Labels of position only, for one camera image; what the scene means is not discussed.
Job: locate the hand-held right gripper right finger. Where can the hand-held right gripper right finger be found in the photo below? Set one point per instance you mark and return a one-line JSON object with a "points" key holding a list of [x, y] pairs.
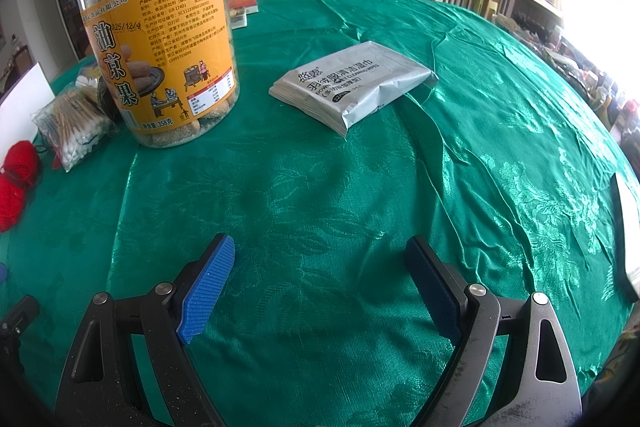
{"points": [[432, 292]]}

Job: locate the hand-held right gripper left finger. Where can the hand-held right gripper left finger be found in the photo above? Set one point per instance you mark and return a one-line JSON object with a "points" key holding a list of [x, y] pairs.
{"points": [[207, 287]]}

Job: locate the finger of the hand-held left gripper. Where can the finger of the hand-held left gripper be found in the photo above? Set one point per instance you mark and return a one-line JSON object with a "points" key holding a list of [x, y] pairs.
{"points": [[17, 317]]}

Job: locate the grey wet wipes packet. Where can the grey wet wipes packet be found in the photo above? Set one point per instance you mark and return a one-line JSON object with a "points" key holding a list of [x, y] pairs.
{"points": [[350, 82]]}

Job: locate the red yarn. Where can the red yarn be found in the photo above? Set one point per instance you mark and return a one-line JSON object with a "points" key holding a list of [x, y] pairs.
{"points": [[15, 187]]}

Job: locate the green patterned tablecloth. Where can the green patterned tablecloth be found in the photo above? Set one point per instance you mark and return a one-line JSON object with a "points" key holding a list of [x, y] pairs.
{"points": [[325, 187]]}

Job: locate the bag of cotton swabs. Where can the bag of cotton swabs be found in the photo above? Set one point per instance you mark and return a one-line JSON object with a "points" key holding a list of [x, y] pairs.
{"points": [[70, 127]]}

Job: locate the white flat object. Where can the white flat object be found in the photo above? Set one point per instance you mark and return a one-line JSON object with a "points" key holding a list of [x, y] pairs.
{"points": [[630, 237]]}

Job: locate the white board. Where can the white board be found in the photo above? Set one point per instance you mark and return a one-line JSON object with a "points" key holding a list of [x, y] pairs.
{"points": [[25, 92]]}

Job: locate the clear plastic snack jar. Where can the clear plastic snack jar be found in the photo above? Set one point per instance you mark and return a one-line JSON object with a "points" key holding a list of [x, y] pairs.
{"points": [[150, 32]]}

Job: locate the pile of assorted clutter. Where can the pile of assorted clutter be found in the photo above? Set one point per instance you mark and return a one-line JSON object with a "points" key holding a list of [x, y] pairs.
{"points": [[590, 72]]}

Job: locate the orange book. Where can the orange book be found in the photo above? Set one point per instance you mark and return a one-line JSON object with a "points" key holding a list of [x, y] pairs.
{"points": [[242, 2]]}

